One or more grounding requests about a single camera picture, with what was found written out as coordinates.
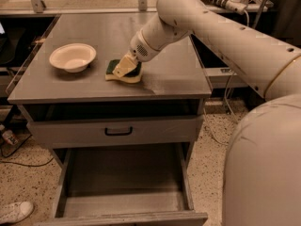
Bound black drawer handle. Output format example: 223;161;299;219
104;126;133;137

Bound white paper bowl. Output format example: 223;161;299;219
49;43;96;73

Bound metal shelf frame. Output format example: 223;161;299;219
0;0;274;17

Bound black floor cable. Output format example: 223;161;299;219
0;134;55;168

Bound grey metal drawer cabinet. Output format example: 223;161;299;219
7;11;213;226

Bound open grey middle drawer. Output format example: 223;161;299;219
35;143;208;226

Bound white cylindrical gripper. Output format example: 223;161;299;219
113;25;166;78

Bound grey top drawer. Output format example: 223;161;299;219
27;116;203;149

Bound white power strip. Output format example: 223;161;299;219
202;0;246;15

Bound dark side cabinet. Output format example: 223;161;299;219
271;0;301;47

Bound white power cable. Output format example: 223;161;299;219
203;9;250;147

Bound grey metal rail beam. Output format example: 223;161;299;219
205;67;247;89

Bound green yellow sponge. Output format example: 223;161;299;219
105;59;142;84

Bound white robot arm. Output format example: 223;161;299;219
113;0;301;226

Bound white sneaker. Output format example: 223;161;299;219
0;202;34;224

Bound small bottle on floor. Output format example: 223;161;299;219
0;124;19;146

